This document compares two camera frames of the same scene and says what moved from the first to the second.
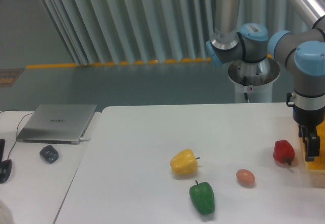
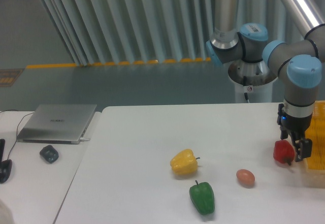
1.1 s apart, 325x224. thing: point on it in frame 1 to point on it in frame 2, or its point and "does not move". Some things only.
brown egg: (246, 178) does not move
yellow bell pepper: (184, 162) does not move
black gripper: (308, 117) to (297, 126)
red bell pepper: (283, 151) does not move
